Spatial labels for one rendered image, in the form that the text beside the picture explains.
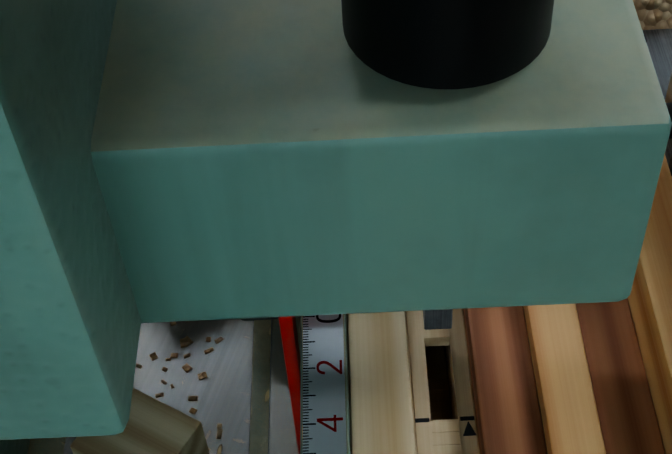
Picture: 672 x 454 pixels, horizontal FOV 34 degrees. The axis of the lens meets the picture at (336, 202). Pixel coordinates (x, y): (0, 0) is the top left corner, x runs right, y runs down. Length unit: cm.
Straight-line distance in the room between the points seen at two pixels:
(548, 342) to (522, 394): 2
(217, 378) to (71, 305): 30
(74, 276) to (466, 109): 10
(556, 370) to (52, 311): 17
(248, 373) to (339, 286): 25
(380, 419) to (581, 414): 6
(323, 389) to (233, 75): 12
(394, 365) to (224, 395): 19
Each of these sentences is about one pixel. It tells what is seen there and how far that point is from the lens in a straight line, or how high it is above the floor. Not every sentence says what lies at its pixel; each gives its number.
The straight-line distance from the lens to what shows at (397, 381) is 35.
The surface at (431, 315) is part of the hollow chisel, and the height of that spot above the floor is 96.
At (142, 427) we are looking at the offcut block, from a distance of 49.
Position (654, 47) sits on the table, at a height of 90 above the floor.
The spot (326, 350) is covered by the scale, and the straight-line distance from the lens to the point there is 35.
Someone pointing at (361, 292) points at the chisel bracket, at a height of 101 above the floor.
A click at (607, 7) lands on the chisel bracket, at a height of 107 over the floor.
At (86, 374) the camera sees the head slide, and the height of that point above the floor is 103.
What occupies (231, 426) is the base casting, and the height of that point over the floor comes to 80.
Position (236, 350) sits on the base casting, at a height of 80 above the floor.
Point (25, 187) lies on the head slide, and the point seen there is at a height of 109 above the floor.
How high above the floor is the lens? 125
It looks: 48 degrees down
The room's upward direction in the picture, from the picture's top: 4 degrees counter-clockwise
